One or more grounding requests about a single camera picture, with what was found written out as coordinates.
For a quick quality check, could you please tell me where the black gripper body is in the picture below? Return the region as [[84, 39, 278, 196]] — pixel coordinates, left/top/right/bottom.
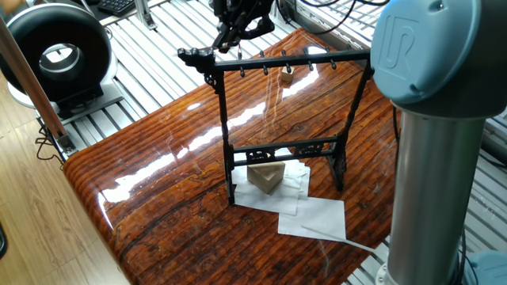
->
[[209, 0, 275, 36]]

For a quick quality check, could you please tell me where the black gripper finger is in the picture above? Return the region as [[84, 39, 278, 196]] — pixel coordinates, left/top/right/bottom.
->
[[230, 16, 275, 45], [212, 17, 243, 55]]

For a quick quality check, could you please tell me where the black metal pen rack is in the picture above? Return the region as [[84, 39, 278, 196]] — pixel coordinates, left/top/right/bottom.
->
[[176, 28, 375, 208]]

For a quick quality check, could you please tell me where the small wooden cube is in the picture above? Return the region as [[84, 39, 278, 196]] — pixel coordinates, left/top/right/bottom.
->
[[279, 68, 297, 86]]

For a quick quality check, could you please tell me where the black keyboard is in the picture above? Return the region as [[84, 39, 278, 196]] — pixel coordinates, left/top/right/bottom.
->
[[98, 0, 143, 17]]

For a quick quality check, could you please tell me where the large wooden block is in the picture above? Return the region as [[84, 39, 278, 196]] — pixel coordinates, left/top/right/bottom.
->
[[246, 160, 287, 196]]

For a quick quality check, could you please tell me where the white paper sheet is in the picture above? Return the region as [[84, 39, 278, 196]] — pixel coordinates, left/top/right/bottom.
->
[[276, 196, 349, 243], [260, 158, 312, 215], [229, 157, 295, 211]]

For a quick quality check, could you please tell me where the brown wooden pole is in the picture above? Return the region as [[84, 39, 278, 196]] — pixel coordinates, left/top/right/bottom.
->
[[0, 14, 69, 148]]

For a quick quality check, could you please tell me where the black round duct fan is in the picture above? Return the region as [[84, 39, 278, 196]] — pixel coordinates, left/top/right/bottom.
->
[[0, 3, 118, 112]]

